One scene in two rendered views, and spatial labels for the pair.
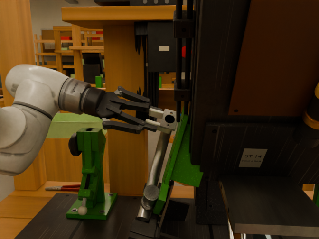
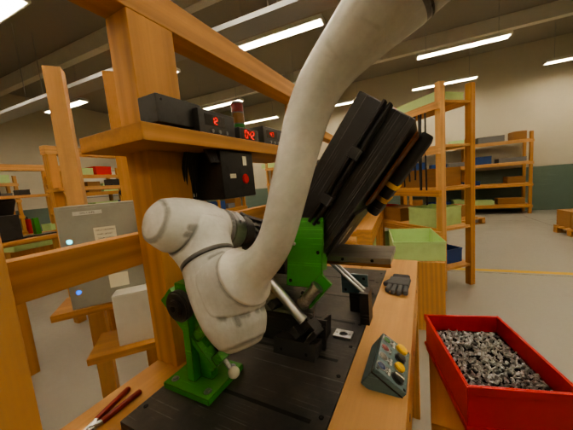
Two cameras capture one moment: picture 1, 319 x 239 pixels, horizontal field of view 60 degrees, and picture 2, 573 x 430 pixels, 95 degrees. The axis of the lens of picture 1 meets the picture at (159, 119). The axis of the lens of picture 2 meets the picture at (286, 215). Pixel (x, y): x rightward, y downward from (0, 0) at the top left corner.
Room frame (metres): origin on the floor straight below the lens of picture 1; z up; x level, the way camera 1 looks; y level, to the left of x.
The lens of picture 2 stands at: (0.38, 0.71, 1.38)
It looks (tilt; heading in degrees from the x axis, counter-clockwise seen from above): 7 degrees down; 293
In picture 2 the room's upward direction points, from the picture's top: 5 degrees counter-clockwise
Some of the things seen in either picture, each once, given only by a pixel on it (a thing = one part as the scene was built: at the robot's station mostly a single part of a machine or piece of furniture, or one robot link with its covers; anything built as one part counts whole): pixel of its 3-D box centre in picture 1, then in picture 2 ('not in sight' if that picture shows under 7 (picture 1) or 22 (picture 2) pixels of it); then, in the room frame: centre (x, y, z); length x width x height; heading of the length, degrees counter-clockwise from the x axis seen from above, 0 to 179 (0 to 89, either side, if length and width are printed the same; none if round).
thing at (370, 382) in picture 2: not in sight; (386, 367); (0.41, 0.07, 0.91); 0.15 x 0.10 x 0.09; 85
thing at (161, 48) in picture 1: (176, 47); (225, 176); (0.91, -0.05, 1.42); 0.17 x 0.12 x 0.15; 85
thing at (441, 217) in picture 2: not in sight; (388, 187); (0.50, -3.62, 1.19); 2.30 x 0.55 x 2.39; 130
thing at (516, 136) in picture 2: not in sight; (461, 177); (-1.40, -8.67, 1.12); 3.16 x 0.54 x 2.24; 179
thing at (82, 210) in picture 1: (83, 203); (228, 365); (0.76, 0.23, 0.96); 0.06 x 0.03 x 0.06; 175
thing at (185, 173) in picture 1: (187, 151); (309, 249); (0.64, -0.07, 1.17); 0.13 x 0.12 x 0.20; 85
